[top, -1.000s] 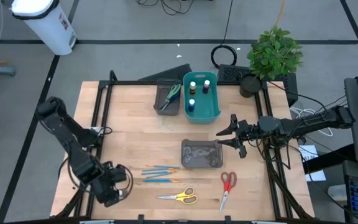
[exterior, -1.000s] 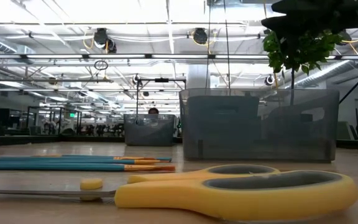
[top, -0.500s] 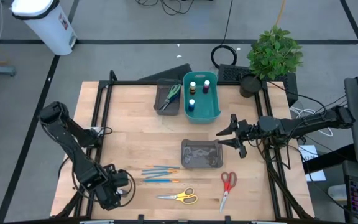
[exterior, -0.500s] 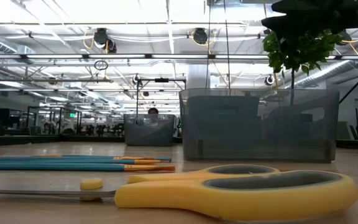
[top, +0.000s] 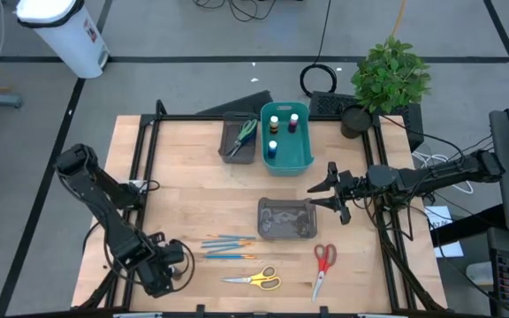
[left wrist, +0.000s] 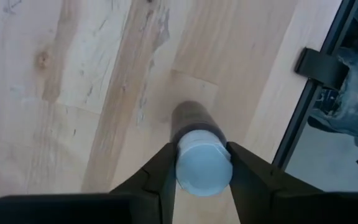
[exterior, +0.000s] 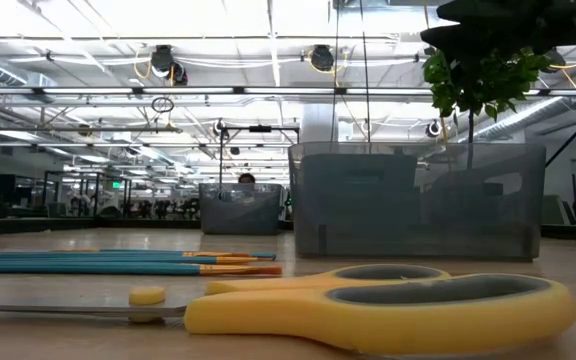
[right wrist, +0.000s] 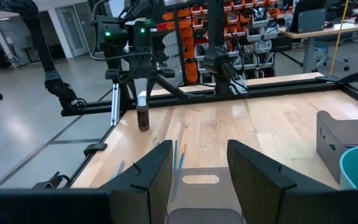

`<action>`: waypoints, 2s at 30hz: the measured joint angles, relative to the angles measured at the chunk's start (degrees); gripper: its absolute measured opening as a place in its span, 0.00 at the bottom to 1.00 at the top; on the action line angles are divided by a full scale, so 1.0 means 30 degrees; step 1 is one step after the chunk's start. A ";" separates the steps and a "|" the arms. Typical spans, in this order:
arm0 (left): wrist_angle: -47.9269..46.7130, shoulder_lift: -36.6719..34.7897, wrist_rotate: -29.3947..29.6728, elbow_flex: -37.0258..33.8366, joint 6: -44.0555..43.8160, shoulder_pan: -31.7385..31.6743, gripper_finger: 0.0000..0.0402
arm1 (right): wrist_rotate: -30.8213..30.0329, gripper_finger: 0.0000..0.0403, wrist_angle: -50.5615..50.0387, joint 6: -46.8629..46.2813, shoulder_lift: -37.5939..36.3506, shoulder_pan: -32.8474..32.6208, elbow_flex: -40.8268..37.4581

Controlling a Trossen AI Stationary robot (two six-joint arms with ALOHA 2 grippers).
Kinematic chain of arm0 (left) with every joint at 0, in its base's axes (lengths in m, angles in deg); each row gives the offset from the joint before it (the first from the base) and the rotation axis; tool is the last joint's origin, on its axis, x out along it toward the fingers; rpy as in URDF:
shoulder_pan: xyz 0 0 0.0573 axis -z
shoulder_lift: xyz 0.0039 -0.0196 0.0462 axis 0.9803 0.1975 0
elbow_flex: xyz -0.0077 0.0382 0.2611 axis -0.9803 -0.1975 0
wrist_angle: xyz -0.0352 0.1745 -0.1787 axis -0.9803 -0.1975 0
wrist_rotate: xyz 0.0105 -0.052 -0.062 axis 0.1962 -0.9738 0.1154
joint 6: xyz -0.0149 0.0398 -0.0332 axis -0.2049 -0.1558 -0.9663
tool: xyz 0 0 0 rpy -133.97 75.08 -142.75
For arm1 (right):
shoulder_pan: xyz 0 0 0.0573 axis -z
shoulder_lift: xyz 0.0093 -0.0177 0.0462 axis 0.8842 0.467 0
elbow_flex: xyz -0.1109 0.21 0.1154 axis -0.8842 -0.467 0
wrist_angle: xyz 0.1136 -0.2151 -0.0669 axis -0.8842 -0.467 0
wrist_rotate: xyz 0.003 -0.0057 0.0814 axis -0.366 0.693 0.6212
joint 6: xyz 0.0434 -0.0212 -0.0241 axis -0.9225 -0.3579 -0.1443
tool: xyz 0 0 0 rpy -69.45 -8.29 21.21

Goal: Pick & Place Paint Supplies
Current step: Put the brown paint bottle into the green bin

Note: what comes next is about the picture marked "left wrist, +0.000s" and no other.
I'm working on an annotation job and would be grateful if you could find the black table edge bracket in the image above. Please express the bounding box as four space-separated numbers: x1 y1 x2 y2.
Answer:
294 46 351 91

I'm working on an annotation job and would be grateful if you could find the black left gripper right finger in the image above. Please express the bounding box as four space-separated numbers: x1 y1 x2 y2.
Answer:
227 141 323 224

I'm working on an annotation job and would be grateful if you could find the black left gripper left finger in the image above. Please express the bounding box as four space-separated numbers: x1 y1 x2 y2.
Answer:
109 142 177 224

